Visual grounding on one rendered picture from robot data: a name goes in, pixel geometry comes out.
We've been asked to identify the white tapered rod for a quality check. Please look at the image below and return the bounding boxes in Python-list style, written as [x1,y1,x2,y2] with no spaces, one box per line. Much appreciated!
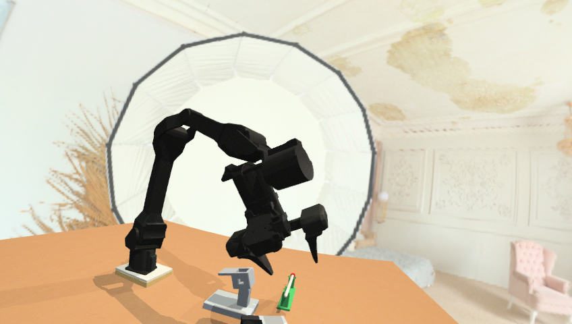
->
[284,273,295,298]

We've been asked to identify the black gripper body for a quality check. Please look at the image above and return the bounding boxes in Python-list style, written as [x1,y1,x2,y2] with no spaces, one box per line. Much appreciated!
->
[226,190,328,258]

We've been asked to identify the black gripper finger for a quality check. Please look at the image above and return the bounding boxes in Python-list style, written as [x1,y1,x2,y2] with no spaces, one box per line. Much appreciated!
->
[237,251,273,275]
[305,231,322,263]

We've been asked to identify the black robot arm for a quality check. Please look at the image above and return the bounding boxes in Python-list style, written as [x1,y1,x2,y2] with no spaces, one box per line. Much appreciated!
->
[125,108,314,275]

